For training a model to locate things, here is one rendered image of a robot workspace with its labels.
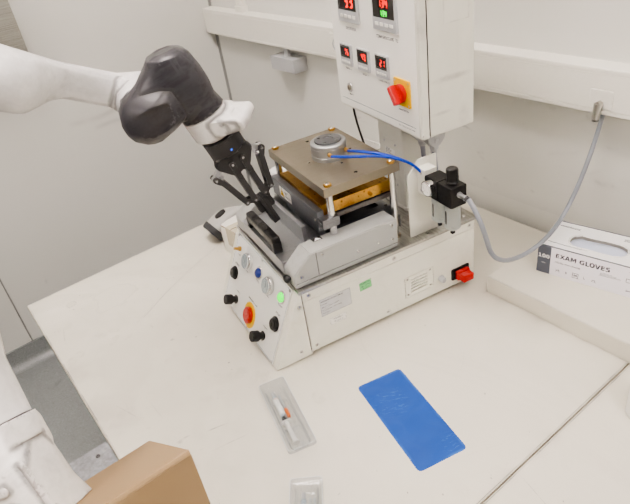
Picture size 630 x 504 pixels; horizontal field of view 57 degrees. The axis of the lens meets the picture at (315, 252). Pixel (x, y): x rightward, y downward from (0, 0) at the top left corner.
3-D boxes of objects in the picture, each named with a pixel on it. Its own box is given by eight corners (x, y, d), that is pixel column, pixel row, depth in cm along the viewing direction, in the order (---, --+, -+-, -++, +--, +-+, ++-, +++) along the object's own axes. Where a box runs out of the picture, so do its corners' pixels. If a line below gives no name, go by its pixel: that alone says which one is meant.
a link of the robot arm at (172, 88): (139, 141, 114) (144, 162, 106) (94, 84, 106) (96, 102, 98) (217, 90, 114) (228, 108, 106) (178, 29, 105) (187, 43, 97)
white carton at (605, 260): (556, 245, 142) (559, 219, 138) (661, 272, 128) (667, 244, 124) (535, 270, 135) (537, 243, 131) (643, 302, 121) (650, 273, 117)
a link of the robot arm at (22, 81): (-14, 50, 89) (186, 103, 103) (-3, 23, 103) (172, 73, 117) (-23, 118, 93) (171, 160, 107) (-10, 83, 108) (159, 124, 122)
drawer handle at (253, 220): (256, 223, 136) (252, 208, 133) (283, 251, 124) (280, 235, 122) (248, 226, 135) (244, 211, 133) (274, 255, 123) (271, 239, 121)
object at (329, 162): (360, 153, 148) (355, 104, 141) (437, 197, 124) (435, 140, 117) (274, 184, 140) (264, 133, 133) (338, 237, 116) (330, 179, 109)
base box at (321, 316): (394, 224, 169) (390, 170, 160) (484, 286, 140) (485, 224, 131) (223, 295, 152) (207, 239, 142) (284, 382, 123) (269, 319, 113)
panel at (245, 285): (225, 297, 150) (239, 231, 143) (273, 365, 127) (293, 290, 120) (217, 297, 149) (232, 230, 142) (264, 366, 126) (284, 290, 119)
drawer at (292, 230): (351, 194, 149) (348, 166, 145) (401, 228, 132) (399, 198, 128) (245, 234, 140) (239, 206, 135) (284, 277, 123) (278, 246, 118)
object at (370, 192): (344, 166, 143) (339, 129, 138) (395, 198, 126) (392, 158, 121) (281, 188, 138) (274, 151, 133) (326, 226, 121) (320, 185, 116)
